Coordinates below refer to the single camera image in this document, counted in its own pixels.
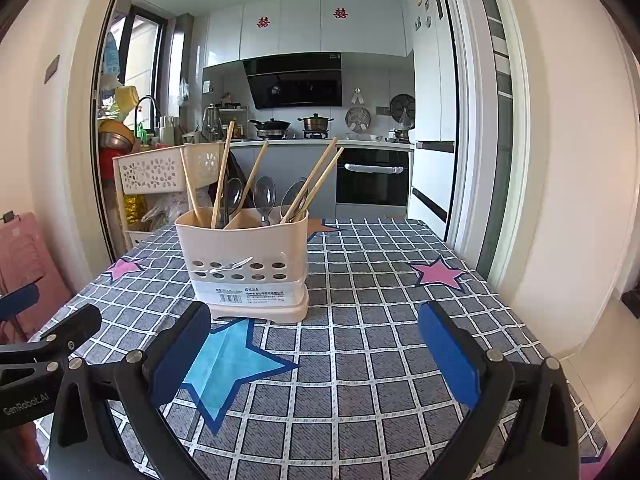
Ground cream plastic utensil holder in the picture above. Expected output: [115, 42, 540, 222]
[174, 207, 311, 322]

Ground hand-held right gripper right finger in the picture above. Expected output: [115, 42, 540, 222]
[417, 301, 583, 480]

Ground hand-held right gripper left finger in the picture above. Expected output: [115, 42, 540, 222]
[47, 301, 213, 480]

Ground grey kitchen counter cabinet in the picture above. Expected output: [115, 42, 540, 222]
[230, 137, 416, 206]

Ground round metal steamer rack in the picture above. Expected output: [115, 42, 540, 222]
[345, 106, 371, 133]

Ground round dark strainer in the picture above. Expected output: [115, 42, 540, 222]
[389, 94, 416, 126]

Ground glass sliding door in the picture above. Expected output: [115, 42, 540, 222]
[440, 0, 531, 281]

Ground kitchen faucet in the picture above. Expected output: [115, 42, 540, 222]
[135, 96, 160, 133]

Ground grey checked tablecloth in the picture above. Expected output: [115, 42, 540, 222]
[30, 217, 608, 480]

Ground pink folding chair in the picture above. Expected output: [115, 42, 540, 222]
[0, 212, 71, 331]

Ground cream plastic storage cart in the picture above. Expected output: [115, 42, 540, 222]
[112, 142, 226, 248]

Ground black wok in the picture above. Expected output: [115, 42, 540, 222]
[248, 118, 291, 138]

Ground steel pot with lid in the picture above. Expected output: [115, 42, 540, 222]
[298, 113, 335, 132]

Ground red metal basin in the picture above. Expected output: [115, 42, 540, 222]
[97, 120, 136, 148]

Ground black framed window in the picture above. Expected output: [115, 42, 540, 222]
[102, 5, 168, 133]

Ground black built-in oven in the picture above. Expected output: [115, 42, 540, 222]
[336, 147, 412, 207]

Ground white upper kitchen cabinets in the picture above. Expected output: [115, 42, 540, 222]
[205, 0, 416, 61]

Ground gold foil bag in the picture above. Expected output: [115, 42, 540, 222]
[124, 192, 146, 228]

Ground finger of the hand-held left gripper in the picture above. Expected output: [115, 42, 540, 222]
[0, 284, 40, 322]
[30, 304, 102, 361]

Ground white refrigerator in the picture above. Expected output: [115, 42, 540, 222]
[407, 0, 458, 241]

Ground black range hood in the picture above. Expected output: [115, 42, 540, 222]
[243, 52, 343, 110]

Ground small spice rack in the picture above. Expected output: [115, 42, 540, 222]
[220, 105, 249, 140]

